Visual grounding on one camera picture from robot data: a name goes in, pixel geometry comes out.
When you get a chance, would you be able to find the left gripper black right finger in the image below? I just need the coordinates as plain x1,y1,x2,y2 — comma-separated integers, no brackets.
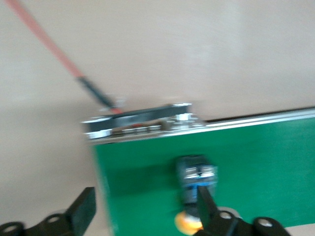
194,186,288,236

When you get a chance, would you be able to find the red conveyor power cable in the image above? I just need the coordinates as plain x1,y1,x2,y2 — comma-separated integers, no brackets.
3,0,124,115

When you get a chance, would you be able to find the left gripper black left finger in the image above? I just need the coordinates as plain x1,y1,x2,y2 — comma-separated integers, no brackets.
0,186,96,236

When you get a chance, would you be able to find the yellow-capped push button switch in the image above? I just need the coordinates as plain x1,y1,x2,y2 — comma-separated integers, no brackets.
173,154,219,236

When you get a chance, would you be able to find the green conveyor belt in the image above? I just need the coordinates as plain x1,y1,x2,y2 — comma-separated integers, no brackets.
80,102,315,236

